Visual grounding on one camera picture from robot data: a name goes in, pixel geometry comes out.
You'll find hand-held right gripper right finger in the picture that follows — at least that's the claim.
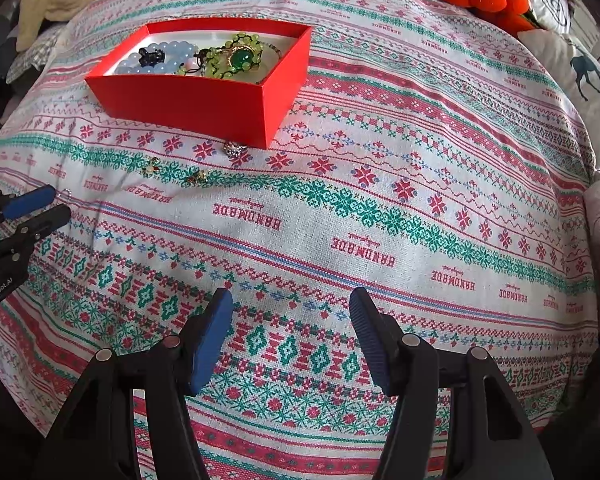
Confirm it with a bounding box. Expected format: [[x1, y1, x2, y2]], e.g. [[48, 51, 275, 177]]
[[348, 287, 556, 480]]

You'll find blue bead bracelet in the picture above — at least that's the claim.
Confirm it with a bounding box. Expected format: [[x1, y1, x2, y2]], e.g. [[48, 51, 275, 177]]
[[116, 41, 201, 75]]

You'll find green bead bracelet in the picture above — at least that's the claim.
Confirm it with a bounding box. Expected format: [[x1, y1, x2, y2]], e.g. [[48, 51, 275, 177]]
[[175, 32, 266, 81]]

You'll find green gemstone ring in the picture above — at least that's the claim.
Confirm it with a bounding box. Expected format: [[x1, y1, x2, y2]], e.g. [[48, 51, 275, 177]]
[[227, 46, 257, 70]]

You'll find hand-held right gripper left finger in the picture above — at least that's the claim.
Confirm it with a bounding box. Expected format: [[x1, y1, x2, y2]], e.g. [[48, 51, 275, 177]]
[[45, 287, 234, 480]]

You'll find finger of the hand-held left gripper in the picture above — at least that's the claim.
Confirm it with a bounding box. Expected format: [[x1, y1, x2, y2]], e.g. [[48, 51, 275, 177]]
[[0, 184, 57, 236], [0, 204, 72, 276]]

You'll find white deer-print pillow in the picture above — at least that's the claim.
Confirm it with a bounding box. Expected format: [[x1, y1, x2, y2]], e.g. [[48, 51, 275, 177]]
[[517, 27, 600, 171]]

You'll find red cardboard box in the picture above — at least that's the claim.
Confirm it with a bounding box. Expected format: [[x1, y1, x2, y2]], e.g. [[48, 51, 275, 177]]
[[84, 16, 313, 150]]

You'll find grey checkered cloth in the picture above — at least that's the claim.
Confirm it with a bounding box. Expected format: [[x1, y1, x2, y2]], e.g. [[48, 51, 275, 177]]
[[5, 25, 68, 86]]

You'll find patterned woven cloth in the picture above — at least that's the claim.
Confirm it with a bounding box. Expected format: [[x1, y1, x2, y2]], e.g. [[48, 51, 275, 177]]
[[0, 0, 600, 480]]

